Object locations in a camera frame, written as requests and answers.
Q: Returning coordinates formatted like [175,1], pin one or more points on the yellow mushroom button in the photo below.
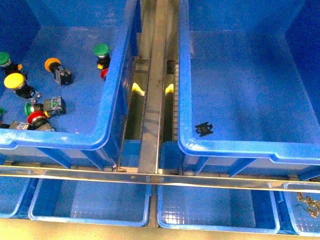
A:
[17,83]

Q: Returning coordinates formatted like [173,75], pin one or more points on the small black plastic clip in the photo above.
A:
[204,129]

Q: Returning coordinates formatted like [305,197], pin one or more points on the red button lying right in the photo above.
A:
[104,73]

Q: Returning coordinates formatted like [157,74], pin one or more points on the green button back right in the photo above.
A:
[102,51]

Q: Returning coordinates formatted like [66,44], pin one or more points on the empty blue middle bin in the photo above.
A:
[251,68]

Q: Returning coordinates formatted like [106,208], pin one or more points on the green button lying centre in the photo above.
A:
[55,106]

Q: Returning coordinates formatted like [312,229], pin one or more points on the orange button lying centre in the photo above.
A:
[62,75]

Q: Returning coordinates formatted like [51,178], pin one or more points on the lower blue bin centre-right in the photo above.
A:
[217,209]

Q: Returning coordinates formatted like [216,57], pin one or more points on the red button front centre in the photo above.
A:
[39,122]

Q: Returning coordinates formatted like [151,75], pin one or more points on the lower blue bin centre-left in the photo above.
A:
[89,202]

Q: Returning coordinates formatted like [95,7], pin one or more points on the green button front left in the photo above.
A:
[2,112]

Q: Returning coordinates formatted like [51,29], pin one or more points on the green button back left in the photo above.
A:
[8,66]

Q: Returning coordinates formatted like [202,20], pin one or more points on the lower blue bin far left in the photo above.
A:
[16,194]

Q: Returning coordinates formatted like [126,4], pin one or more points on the lower blue bin far right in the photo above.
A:
[298,209]

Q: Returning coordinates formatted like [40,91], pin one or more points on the metal roller rack frame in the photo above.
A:
[153,119]

